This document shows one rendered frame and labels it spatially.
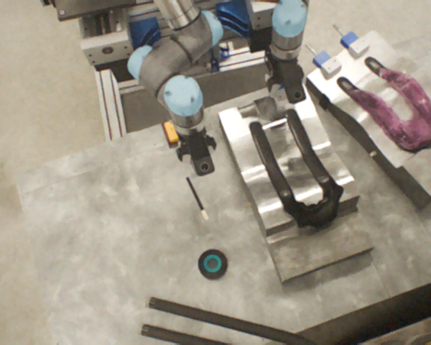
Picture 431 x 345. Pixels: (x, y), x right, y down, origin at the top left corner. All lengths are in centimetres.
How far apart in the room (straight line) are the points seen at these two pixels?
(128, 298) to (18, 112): 146
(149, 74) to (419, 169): 76
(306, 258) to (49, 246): 71
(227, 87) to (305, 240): 107
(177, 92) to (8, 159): 165
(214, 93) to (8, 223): 107
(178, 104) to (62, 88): 168
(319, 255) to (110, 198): 61
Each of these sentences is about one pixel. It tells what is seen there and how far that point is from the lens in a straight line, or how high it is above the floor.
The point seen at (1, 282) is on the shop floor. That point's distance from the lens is 254.
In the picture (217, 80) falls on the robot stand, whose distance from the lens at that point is 239.
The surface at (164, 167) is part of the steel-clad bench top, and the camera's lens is 161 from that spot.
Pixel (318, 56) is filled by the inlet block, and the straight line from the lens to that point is 168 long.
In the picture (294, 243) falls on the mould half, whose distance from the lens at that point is 147.
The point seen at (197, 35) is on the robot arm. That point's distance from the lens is 122.
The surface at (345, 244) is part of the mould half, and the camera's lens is 148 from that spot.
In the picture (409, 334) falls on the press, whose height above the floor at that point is 79.
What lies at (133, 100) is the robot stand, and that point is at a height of 21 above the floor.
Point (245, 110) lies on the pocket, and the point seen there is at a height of 86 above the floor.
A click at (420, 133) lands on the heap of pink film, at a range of 160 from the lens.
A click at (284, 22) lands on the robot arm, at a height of 126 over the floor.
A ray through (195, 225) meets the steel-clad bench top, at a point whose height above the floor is 80.
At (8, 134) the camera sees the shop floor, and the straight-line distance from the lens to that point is 274.
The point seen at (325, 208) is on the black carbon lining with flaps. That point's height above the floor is 87.
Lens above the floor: 229
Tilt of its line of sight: 70 degrees down
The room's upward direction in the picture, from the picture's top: 9 degrees counter-clockwise
